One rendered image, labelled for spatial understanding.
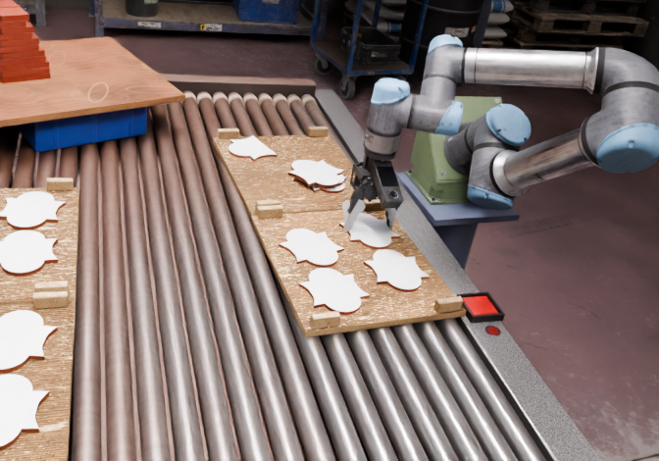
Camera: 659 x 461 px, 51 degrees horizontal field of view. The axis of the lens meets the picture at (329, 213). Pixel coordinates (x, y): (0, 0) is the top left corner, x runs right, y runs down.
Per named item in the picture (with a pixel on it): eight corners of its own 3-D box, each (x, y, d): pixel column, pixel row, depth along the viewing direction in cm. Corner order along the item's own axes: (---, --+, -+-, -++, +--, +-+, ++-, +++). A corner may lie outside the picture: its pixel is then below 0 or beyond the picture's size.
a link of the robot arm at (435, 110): (468, 81, 147) (417, 72, 148) (460, 128, 144) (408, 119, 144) (461, 98, 154) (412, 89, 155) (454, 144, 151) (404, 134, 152)
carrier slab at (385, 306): (384, 212, 175) (386, 206, 174) (465, 316, 143) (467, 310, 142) (250, 221, 162) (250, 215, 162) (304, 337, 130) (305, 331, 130)
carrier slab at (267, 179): (328, 138, 208) (329, 133, 207) (384, 210, 176) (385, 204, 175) (212, 142, 194) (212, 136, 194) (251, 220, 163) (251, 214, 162)
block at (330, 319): (337, 320, 134) (339, 309, 132) (340, 327, 132) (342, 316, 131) (308, 324, 131) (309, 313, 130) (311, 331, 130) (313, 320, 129)
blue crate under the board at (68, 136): (104, 93, 212) (103, 62, 207) (149, 134, 192) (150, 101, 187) (-4, 107, 194) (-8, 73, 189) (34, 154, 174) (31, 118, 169)
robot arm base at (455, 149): (481, 120, 197) (499, 107, 188) (498, 170, 196) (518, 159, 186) (435, 130, 192) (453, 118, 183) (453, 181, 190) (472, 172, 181)
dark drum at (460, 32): (443, 63, 592) (469, -45, 547) (478, 89, 546) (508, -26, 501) (380, 61, 572) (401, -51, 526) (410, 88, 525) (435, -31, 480)
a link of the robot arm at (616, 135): (499, 166, 185) (680, 96, 137) (492, 218, 180) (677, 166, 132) (463, 150, 180) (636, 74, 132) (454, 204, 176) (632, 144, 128)
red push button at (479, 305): (484, 300, 150) (486, 295, 149) (497, 318, 145) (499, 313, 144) (459, 302, 148) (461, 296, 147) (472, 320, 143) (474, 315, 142)
